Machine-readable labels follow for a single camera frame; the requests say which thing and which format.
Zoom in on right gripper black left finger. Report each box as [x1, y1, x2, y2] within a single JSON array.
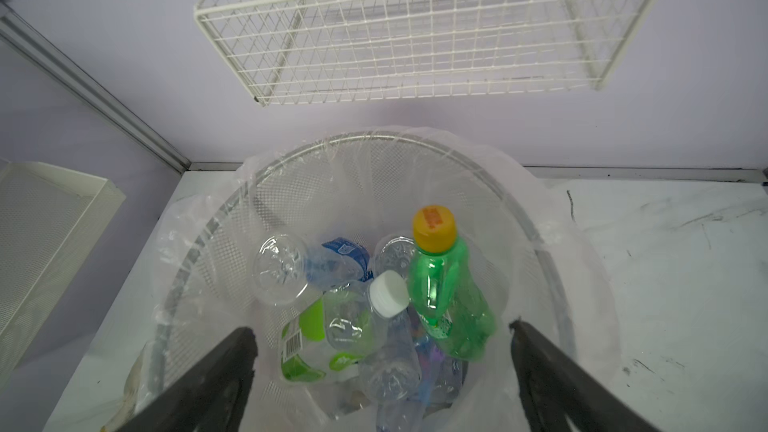
[[120, 327, 258, 431]]

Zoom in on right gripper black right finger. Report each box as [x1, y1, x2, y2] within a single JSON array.
[[509, 320, 656, 431]]

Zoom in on green soda bottle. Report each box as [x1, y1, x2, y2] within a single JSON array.
[[407, 205, 496, 362]]

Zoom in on grey bin with plastic liner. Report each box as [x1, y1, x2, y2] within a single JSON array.
[[127, 128, 630, 431]]

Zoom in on white mesh two-tier shelf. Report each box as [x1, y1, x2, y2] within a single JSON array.
[[1, 162, 126, 382]]

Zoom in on white wire wall basket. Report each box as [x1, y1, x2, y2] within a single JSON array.
[[194, 0, 653, 106]]

